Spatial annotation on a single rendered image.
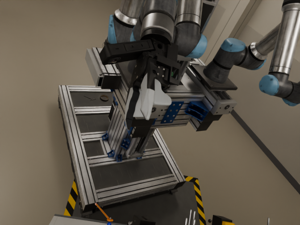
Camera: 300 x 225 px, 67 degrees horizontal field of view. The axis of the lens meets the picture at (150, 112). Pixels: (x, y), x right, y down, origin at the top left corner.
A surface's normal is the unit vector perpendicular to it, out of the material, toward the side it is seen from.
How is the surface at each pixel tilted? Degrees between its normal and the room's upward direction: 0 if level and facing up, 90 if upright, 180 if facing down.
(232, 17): 90
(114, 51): 32
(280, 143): 90
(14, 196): 0
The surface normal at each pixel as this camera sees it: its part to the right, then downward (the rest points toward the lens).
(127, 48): 0.47, -0.23
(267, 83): -0.94, -0.18
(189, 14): -0.11, -0.11
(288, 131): -0.86, 0.04
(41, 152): 0.33, -0.72
